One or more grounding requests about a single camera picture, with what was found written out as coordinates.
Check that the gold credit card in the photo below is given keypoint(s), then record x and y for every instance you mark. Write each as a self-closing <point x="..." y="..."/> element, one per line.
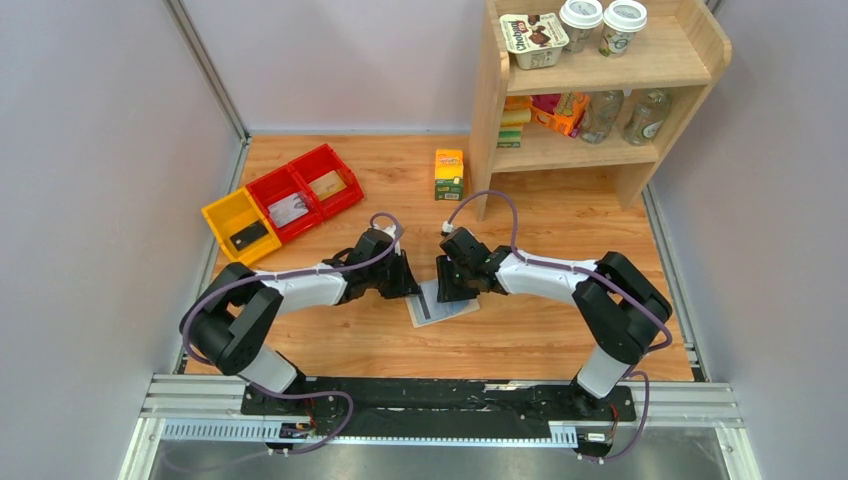
<point x="327" y="185"/>

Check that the red plastic bin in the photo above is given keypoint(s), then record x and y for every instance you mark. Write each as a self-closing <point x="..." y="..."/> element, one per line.
<point x="319" y="161"/>
<point x="276" y="185"/>

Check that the red far plastic bin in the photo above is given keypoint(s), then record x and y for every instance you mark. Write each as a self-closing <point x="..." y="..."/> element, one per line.
<point x="319" y="161"/>

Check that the grey translucent card holder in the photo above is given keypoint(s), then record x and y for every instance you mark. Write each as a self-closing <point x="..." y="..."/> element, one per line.
<point x="439" y="311"/>

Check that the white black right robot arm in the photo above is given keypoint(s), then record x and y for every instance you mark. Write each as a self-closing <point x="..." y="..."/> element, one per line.
<point x="625" y="313"/>

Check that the aluminium frame rail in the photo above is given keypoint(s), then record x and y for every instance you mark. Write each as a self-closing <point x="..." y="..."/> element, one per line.
<point x="671" y="404"/>

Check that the yellow green juice carton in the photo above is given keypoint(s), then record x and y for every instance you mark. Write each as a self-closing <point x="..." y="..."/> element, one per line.
<point x="449" y="174"/>

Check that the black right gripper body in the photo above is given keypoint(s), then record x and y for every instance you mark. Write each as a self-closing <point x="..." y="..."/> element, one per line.
<point x="454" y="277"/>

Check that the left white-lidded paper cup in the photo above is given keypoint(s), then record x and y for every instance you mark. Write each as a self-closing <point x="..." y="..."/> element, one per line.
<point x="579" y="18"/>

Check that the red middle plastic bin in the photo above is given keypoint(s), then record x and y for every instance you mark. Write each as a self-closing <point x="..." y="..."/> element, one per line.
<point x="276" y="185"/>

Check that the right white-lidded paper cup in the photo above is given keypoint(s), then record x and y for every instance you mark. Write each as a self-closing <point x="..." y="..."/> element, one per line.
<point x="623" y="20"/>

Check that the clear plastic bottle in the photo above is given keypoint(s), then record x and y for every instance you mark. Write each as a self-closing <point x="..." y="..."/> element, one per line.
<point x="600" y="115"/>
<point x="651" y="109"/>

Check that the orange snack box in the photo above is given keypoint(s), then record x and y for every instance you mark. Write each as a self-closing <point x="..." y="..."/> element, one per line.
<point x="561" y="113"/>

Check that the left clear plastic bottle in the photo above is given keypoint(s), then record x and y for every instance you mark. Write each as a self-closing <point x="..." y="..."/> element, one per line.
<point x="600" y="115"/>

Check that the wooden shelf unit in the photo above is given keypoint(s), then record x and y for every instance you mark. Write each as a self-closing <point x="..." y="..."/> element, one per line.
<point x="683" y="48"/>

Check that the Chobani yogurt cup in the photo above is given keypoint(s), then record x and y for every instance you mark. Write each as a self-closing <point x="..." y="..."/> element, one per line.
<point x="535" y="40"/>

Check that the right clear plastic bottle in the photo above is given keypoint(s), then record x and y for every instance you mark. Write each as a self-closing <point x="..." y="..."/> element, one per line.
<point x="651" y="109"/>

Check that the white-lidded paper cup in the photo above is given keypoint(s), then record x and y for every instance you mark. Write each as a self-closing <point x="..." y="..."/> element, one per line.
<point x="623" y="20"/>
<point x="579" y="18"/>

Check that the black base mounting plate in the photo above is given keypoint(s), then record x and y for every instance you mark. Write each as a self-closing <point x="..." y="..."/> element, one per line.
<point x="440" y="408"/>

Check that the black credit card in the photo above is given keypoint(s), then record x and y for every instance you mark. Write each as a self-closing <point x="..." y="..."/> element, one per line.
<point x="248" y="235"/>

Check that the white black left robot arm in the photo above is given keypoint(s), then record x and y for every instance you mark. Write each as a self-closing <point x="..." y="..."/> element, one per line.
<point x="228" y="324"/>

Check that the yellow green sponge stack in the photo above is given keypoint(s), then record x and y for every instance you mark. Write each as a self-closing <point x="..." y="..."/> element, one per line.
<point x="516" y="114"/>

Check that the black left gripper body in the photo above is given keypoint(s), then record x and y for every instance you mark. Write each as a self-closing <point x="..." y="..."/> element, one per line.
<point x="400" y="276"/>

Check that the yellow plastic bin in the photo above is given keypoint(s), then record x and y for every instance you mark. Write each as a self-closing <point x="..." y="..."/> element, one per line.
<point x="230" y="214"/>

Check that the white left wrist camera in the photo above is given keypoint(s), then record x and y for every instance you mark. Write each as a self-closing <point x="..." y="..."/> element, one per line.
<point x="394" y="231"/>

